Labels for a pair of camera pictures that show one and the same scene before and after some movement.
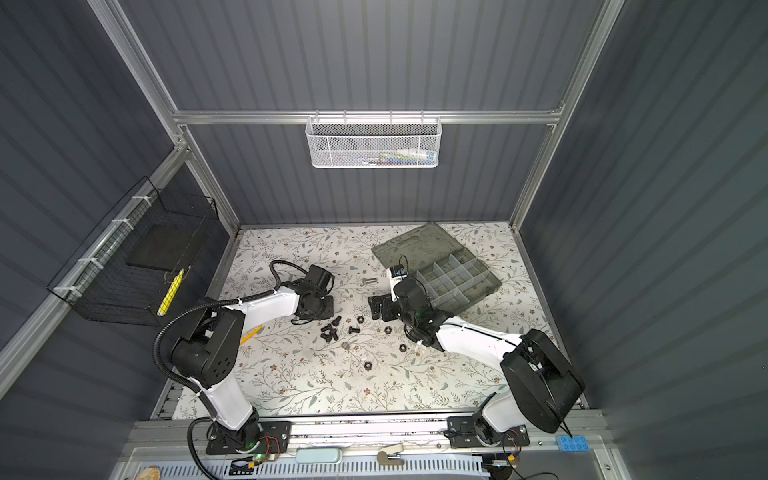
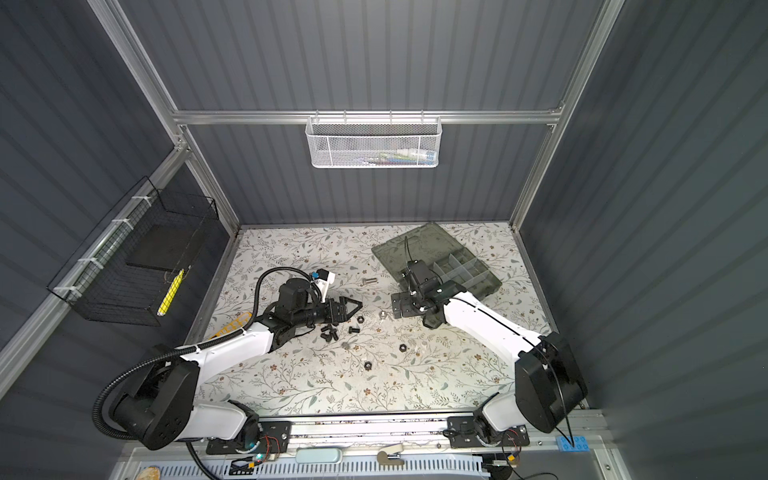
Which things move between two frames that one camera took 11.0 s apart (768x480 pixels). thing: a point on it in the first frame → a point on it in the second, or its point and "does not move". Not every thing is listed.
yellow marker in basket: x=174 y=285 does not move
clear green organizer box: x=454 y=277 does not move
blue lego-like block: x=574 y=444 does not move
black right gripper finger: x=384 y=307 → x=405 y=304
